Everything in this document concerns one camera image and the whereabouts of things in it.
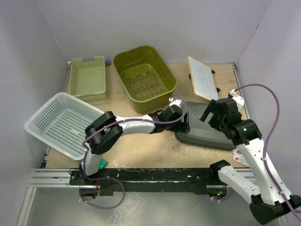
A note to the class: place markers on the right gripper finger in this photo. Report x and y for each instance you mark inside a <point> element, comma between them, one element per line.
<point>214,122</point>
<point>209,109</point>

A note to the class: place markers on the light green plastic basket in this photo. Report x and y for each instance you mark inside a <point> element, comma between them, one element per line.
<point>88,78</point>

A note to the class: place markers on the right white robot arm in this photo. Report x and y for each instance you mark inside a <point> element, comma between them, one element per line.
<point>268,197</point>

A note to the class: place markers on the olive green plastic tub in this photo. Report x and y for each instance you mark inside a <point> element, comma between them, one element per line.
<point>146,78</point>

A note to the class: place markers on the aluminium frame rail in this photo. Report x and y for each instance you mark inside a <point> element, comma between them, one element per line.
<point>50,199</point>

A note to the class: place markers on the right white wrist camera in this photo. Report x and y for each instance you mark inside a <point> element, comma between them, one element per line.
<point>237,98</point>

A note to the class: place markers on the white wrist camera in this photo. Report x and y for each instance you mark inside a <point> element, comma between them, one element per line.
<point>237,98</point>
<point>178,102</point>

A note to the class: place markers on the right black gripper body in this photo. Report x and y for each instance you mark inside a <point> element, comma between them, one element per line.
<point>223,124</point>

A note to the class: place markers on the white perforated plastic basket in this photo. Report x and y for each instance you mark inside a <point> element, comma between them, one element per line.
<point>61,122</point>

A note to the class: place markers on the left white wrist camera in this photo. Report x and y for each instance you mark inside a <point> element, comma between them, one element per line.
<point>178,102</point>

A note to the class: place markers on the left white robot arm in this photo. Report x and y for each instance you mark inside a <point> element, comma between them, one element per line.
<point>104,132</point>

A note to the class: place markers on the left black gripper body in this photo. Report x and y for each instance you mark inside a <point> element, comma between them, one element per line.
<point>175,126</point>

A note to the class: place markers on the white board yellow frame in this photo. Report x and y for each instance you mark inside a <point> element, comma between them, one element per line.
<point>202,79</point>

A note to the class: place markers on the plastic bag with label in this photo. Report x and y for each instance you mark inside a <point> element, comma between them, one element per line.
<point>238,157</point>

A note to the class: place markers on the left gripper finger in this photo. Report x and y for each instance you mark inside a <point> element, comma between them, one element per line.
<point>185,127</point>
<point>186,117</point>

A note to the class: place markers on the large grey plastic tub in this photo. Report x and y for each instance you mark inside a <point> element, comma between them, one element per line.
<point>201,134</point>

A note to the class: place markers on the small grey blue block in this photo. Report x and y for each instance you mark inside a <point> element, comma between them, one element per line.
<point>108,61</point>

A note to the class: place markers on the teal green sponge block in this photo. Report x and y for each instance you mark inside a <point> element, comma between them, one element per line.
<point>102,164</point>

